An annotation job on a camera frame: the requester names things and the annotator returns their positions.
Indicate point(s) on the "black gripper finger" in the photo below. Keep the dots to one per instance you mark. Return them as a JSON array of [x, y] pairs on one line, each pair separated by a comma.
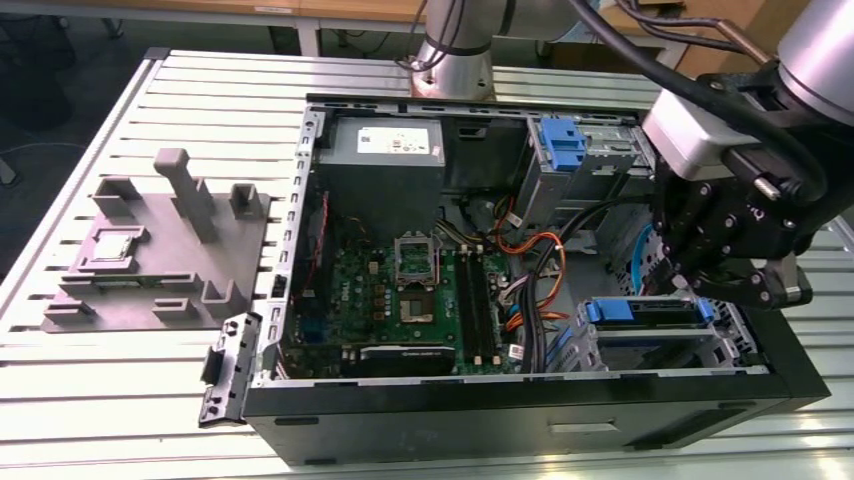
[[677, 250], [741, 285]]

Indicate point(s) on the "hard disk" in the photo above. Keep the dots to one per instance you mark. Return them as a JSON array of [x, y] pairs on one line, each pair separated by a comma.
[[607, 310]]

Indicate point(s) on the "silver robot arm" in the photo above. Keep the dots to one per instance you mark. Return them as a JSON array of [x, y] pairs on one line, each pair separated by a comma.
[[460, 70]]

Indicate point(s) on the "silver disk bay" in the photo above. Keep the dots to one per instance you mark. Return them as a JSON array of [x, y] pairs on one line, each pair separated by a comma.
[[647, 334]]

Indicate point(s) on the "silver drive cage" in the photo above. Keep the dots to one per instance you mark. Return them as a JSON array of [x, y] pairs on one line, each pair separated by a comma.
[[543, 200]]

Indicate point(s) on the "blue plastic drive carrier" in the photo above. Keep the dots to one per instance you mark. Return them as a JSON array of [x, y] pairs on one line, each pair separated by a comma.
[[563, 145]]

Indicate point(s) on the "black RAM slot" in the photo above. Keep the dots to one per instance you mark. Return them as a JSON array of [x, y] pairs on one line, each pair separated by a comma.
[[483, 300], [472, 300], [493, 300], [464, 300]]

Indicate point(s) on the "brown wooden cabinet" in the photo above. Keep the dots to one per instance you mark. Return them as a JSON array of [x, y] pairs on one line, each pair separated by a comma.
[[774, 25]]

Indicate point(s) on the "CPU socket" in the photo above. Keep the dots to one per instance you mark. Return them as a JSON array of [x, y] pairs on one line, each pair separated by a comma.
[[420, 310]]

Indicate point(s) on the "silver power supply unit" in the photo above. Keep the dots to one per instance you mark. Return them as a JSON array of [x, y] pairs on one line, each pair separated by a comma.
[[387, 200]]

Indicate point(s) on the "black graphics card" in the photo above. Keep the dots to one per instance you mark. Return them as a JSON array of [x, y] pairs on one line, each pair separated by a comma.
[[407, 357]]

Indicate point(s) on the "black PC case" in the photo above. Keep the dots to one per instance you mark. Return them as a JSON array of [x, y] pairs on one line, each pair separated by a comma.
[[467, 425]]

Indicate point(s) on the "green motherboard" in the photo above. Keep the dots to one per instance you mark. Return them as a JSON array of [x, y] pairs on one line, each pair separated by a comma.
[[363, 320]]

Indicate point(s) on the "blue expansion slot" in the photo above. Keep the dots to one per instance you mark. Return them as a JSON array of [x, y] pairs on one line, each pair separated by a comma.
[[314, 332]]

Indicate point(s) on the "grey expansion card retainer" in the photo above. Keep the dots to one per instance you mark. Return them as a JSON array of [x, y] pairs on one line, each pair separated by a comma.
[[230, 370]]

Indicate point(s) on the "grey parts rack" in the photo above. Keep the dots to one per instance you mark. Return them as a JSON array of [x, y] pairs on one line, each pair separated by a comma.
[[174, 260]]

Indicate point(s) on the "green RAM stick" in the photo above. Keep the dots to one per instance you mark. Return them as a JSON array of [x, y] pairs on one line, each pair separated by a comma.
[[123, 286]]

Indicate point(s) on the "silver CPU chip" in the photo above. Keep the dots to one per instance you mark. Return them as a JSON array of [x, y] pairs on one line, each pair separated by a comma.
[[110, 250]]

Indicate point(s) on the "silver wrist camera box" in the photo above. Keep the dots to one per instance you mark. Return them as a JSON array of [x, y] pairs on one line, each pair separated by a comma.
[[694, 135]]

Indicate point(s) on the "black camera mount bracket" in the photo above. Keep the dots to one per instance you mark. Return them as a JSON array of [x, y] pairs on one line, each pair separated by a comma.
[[734, 87]]

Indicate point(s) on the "wooden desk white frame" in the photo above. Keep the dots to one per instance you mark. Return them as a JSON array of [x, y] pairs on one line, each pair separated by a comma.
[[200, 6]]

